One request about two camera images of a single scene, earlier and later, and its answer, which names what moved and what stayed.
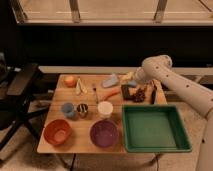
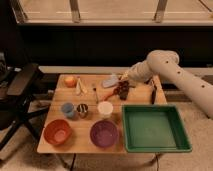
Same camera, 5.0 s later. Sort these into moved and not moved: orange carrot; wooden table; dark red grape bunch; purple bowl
Moved: dark red grape bunch
Not moved: wooden table; purple bowl; orange carrot
